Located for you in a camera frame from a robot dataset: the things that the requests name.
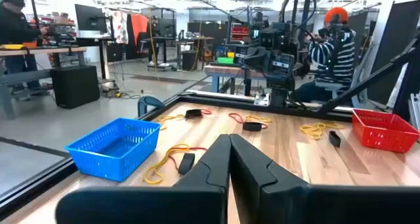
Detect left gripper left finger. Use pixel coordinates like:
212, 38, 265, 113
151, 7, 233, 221
54, 133, 232, 224

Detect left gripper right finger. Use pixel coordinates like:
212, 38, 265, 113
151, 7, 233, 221
229, 133, 420, 224

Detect yellow rubber band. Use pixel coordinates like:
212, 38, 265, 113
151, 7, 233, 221
156, 114, 186, 131
244, 114, 273, 124
143, 143, 191, 185
299, 122, 345, 141

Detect wide black rubber band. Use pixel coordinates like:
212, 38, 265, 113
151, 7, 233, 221
242, 122, 263, 132
184, 108, 203, 120
328, 130, 342, 148

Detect red plastic basket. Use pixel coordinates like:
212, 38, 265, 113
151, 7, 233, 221
351, 108, 420, 154

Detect grey chair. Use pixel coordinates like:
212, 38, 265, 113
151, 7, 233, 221
314, 81, 342, 102

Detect person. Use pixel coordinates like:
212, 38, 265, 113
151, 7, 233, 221
146, 15, 161, 66
291, 6, 358, 103
0, 0, 49, 93

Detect red storage bins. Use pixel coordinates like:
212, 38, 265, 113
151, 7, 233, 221
231, 26, 250, 43

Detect blue plastic basket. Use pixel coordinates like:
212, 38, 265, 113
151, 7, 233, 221
64, 117, 162, 183

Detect small black clip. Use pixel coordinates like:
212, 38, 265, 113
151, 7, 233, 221
178, 152, 196, 176

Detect black waste bin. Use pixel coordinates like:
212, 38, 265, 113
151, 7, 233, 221
182, 49, 198, 72

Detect dark table clamp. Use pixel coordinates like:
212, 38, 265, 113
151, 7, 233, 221
136, 95, 165, 118

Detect black partition panel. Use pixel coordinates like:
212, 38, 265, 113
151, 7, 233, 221
366, 0, 420, 105

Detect aluminium extrusion bar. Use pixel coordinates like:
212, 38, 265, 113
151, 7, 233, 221
408, 92, 420, 130

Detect black floor cabinet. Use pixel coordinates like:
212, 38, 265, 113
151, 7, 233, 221
49, 64, 101, 110

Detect orange cloth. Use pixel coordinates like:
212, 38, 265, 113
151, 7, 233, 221
130, 13, 149, 47

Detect floral cloth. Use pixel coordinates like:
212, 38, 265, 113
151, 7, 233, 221
104, 9, 129, 45

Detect white standing desk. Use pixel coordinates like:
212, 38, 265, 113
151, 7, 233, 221
75, 35, 116, 83

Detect wooden workbench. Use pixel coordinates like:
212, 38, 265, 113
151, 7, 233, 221
0, 45, 88, 120

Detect distant robot rig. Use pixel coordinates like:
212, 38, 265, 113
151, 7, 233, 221
42, 22, 78, 47

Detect black monitor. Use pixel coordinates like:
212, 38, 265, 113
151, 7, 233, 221
74, 3, 108, 34

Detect yellow flat object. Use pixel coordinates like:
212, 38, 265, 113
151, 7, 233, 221
0, 43, 26, 51

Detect silver arm base bracket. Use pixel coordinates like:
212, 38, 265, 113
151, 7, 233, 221
253, 91, 270, 107

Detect black aluminium table frame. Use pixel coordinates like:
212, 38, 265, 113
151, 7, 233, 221
0, 36, 420, 218

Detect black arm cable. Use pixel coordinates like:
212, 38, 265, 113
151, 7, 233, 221
280, 0, 318, 54

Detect black floor cable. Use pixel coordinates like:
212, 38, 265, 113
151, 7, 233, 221
104, 89, 142, 101

